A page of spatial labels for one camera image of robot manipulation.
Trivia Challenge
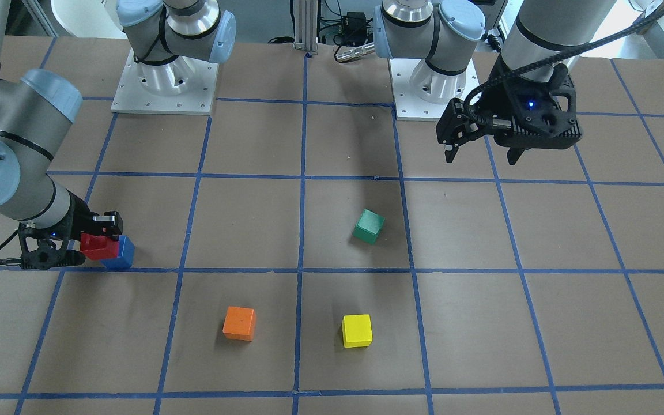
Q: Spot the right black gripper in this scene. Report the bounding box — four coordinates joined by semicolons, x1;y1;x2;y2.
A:
18;193;123;270

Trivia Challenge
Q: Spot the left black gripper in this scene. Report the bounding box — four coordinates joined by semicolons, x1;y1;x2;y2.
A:
436;63;583;165

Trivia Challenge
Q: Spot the red wooden block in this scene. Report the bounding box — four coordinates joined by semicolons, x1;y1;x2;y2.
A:
80;233;119;261

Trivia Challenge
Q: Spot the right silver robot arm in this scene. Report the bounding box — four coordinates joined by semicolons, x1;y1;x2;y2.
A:
0;1;237;270

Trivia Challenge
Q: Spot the blue wooden block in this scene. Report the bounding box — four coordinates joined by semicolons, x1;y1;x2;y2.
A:
99;235;135;270

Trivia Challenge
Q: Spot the green wooden block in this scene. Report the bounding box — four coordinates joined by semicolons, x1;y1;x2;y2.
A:
352;209;386;244

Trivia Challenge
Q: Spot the orange wooden block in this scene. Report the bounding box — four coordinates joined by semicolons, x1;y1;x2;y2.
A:
222;305;256;342

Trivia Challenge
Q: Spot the yellow wooden block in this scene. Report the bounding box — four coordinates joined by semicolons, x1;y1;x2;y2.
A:
342;314;372;348

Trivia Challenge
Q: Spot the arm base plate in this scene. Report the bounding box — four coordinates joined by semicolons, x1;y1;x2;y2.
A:
389;59;478;122
111;52;221;116

